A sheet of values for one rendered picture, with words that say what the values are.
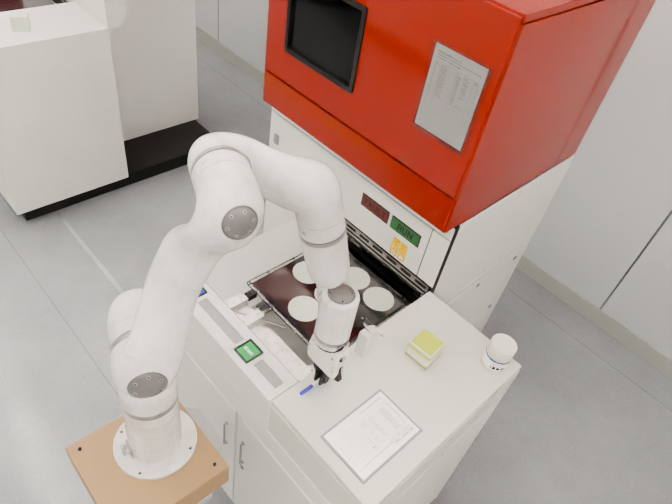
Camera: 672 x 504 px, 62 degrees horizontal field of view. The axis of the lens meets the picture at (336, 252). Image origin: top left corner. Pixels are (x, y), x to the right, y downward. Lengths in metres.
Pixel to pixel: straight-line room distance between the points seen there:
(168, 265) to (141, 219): 2.35
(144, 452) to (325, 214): 0.71
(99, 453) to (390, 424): 0.69
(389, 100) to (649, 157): 1.66
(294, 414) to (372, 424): 0.19
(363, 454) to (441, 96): 0.87
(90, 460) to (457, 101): 1.18
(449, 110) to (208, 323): 0.84
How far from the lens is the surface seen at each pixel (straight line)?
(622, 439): 3.01
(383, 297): 1.76
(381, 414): 1.44
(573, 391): 3.03
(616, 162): 2.98
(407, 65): 1.45
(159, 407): 1.24
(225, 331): 1.55
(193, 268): 0.97
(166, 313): 1.03
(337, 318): 1.19
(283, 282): 1.75
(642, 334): 3.33
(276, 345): 1.62
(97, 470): 1.45
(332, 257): 1.05
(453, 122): 1.39
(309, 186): 0.94
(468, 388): 1.56
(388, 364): 1.53
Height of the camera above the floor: 2.18
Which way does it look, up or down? 43 degrees down
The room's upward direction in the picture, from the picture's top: 11 degrees clockwise
